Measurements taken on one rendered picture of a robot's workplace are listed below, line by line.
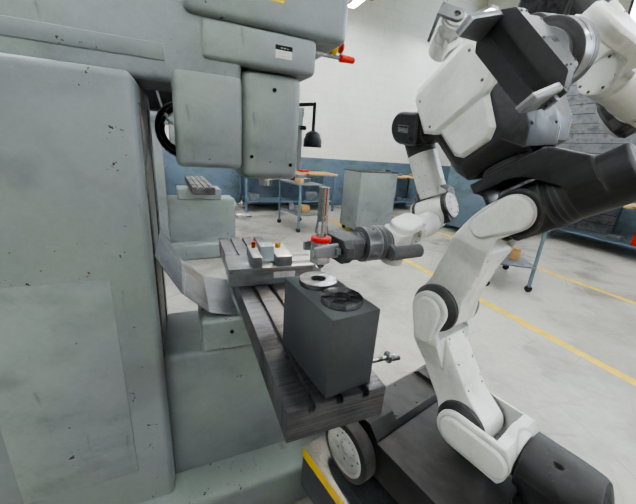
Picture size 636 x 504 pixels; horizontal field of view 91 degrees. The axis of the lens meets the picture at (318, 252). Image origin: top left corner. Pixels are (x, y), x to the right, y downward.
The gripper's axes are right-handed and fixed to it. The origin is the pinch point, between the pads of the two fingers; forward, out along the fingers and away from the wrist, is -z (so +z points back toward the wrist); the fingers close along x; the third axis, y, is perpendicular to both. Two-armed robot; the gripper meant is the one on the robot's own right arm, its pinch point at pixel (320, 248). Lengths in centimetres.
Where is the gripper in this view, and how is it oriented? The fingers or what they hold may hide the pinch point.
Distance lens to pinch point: 72.2
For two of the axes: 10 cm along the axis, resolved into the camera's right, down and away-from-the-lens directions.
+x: 4.6, 3.1, -8.3
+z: 8.9, -0.9, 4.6
